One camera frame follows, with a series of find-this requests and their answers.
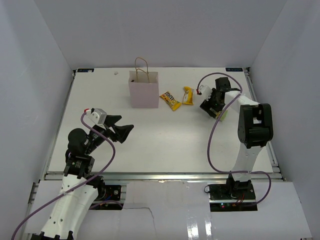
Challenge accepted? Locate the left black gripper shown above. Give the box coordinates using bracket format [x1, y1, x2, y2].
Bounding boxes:
[84, 114, 134, 155]

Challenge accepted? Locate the green snack packet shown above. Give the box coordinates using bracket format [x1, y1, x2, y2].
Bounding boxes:
[215, 110, 228, 122]

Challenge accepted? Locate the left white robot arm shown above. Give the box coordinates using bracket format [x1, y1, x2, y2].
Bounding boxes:
[31, 108, 134, 240]

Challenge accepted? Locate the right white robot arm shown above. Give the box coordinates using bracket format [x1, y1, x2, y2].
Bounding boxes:
[196, 75, 274, 200]

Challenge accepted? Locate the pink paper bag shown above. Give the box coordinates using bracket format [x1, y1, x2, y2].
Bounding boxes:
[128, 57, 160, 109]

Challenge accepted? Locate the yellow snack bar wrapper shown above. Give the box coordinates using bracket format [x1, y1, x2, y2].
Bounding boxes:
[182, 86, 194, 105]

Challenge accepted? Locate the blue label right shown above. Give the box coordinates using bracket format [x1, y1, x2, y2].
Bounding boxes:
[225, 67, 244, 72]

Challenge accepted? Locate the blue label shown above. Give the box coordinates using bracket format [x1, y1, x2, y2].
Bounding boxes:
[77, 68, 95, 73]
[225, 67, 244, 72]

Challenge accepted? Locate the yellow M&M packet centre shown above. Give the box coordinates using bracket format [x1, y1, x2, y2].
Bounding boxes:
[159, 91, 182, 111]

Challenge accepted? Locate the blue label left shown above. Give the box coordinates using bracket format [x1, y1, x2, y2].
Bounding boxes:
[77, 68, 95, 73]

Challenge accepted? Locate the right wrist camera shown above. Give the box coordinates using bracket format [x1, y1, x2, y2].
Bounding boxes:
[196, 85, 212, 101]

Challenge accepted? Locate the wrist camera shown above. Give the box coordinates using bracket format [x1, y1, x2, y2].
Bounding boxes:
[84, 108, 107, 125]
[196, 85, 212, 101]

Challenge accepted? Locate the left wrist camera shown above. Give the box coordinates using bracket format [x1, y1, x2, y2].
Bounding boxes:
[84, 108, 107, 125]

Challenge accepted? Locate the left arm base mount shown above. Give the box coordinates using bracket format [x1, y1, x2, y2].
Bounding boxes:
[87, 176, 123, 210]

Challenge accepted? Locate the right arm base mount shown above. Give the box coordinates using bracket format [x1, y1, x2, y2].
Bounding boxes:
[203, 179, 258, 213]

